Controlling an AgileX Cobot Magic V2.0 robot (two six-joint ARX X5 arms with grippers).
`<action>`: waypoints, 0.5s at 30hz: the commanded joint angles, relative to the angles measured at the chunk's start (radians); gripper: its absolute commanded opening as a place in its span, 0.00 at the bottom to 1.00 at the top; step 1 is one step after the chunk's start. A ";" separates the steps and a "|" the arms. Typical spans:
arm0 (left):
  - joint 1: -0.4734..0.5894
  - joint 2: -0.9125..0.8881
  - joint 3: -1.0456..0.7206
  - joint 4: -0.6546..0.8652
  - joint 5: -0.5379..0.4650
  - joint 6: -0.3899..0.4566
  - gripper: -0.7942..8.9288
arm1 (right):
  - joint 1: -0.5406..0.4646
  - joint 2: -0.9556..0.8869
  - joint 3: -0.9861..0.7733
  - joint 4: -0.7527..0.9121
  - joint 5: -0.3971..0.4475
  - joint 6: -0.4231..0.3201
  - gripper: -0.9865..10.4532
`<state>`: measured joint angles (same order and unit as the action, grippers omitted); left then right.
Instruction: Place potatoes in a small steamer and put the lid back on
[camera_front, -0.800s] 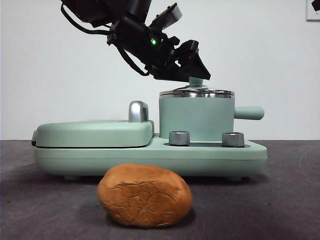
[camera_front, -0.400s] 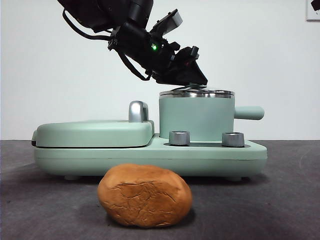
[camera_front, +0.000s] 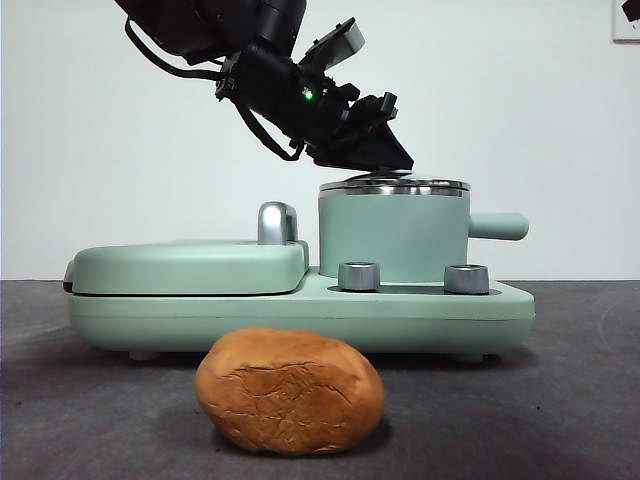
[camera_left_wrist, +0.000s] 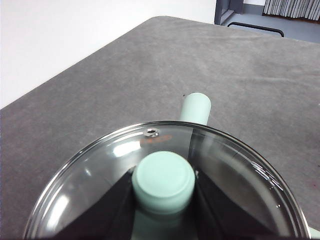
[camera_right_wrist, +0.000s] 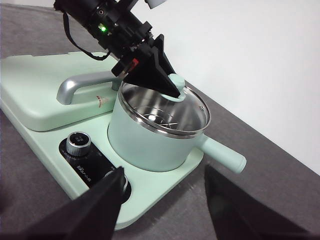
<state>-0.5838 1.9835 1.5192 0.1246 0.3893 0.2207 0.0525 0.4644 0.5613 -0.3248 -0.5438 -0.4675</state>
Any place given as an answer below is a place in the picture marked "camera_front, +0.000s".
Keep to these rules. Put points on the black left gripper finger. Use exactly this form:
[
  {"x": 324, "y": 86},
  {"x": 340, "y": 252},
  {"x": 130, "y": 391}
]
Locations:
[{"x": 370, "y": 152}]

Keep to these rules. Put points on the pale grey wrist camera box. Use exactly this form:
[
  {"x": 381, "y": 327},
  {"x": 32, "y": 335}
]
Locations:
[{"x": 347, "y": 35}]

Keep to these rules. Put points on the silver control knob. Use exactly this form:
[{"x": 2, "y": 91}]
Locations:
[
  {"x": 359, "y": 277},
  {"x": 466, "y": 280}
]

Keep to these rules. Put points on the mint green breakfast machine base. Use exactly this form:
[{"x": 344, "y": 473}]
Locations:
[{"x": 300, "y": 325}]

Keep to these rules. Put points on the glass lid with green knob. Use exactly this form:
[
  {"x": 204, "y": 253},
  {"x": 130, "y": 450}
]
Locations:
[{"x": 440, "y": 185}]

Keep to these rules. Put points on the mint green griddle cover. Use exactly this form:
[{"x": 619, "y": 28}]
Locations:
[{"x": 190, "y": 267}]

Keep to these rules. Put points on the brown potato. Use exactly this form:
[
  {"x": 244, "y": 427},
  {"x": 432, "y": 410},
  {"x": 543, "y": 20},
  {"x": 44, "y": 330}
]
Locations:
[{"x": 290, "y": 395}]

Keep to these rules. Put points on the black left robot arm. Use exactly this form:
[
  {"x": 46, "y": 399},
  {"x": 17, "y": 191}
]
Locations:
[{"x": 270, "y": 75}]

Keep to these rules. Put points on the white wall socket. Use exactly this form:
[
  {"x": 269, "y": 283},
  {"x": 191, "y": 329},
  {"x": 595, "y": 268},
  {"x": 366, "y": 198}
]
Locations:
[{"x": 620, "y": 32}]

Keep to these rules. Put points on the mint green steamer pot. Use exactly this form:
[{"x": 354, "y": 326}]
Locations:
[{"x": 395, "y": 230}]

